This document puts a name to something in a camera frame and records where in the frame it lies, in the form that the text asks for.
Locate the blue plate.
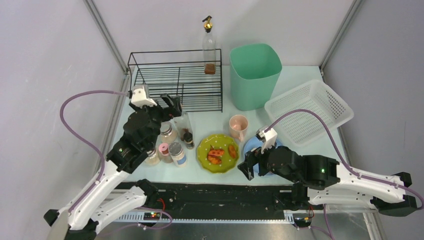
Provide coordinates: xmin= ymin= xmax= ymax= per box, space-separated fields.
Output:
xmin=243 ymin=136 xmax=284 ymax=177

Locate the tall jar blue label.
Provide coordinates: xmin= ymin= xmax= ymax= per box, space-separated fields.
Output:
xmin=168 ymin=142 xmax=187 ymax=168

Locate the oil bottle gold spout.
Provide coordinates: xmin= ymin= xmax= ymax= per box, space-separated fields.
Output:
xmin=202 ymin=15 xmax=216 ymax=75
xmin=173 ymin=110 xmax=193 ymax=141

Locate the black wire rack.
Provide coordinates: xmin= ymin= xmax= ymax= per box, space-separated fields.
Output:
xmin=127 ymin=48 xmax=223 ymax=112

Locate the green dotted plate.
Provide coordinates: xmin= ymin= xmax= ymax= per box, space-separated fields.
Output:
xmin=195 ymin=134 xmax=240 ymax=174

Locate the pink mug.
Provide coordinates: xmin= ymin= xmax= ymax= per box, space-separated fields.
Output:
xmin=229 ymin=114 xmax=249 ymax=142

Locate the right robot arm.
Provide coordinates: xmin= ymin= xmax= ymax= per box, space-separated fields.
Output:
xmin=237 ymin=146 xmax=419 ymax=217

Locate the round glass jar silver lid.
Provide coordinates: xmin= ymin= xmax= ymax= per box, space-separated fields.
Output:
xmin=144 ymin=149 xmax=161 ymax=166

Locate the green plastic bin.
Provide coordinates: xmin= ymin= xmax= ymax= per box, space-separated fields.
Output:
xmin=229 ymin=43 xmax=282 ymax=111

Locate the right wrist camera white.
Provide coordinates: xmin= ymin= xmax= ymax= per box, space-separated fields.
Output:
xmin=255 ymin=125 xmax=278 ymax=154

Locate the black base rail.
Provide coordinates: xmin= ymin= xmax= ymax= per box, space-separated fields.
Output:
xmin=116 ymin=180 xmax=311 ymax=221

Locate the small black cap spice bottle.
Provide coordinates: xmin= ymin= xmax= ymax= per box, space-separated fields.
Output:
xmin=183 ymin=132 xmax=195 ymax=150

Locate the white plastic basket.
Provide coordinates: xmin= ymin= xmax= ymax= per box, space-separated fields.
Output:
xmin=264 ymin=79 xmax=354 ymax=147

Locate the pink lid spice shaker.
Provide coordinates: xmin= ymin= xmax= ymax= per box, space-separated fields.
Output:
xmin=157 ymin=143 xmax=173 ymax=164

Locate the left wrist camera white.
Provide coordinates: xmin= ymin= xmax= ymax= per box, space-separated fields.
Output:
xmin=130 ymin=84 xmax=158 ymax=108

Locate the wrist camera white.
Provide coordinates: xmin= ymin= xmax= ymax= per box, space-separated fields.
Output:
xmin=130 ymin=84 xmax=158 ymax=108
xmin=255 ymin=125 xmax=278 ymax=154

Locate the orange chicken wing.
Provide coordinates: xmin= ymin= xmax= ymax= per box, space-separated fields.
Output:
xmin=207 ymin=155 xmax=222 ymax=165
xmin=207 ymin=145 xmax=225 ymax=158

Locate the brown fried food piece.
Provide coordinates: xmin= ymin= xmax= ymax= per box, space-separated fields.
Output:
xmin=228 ymin=144 xmax=238 ymax=159

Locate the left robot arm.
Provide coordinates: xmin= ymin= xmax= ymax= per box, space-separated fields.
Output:
xmin=44 ymin=89 xmax=182 ymax=240

